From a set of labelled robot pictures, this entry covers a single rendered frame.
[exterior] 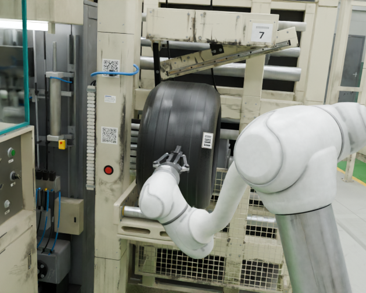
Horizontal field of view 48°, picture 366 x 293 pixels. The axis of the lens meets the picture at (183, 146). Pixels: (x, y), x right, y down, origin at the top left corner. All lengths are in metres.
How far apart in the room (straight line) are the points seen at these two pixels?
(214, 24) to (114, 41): 0.48
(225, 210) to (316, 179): 0.46
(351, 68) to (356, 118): 11.66
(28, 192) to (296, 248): 1.35
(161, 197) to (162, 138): 0.46
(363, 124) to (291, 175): 0.22
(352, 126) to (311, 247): 0.24
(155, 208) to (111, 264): 0.94
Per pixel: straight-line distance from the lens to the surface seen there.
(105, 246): 2.04
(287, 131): 0.67
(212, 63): 2.11
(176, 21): 2.00
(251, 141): 0.68
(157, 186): 1.19
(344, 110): 0.84
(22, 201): 1.89
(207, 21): 1.98
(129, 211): 1.84
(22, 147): 1.83
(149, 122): 1.62
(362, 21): 12.62
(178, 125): 1.59
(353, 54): 12.48
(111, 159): 1.87
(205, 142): 1.58
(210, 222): 1.18
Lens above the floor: 1.64
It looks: 14 degrees down
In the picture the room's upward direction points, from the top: 4 degrees clockwise
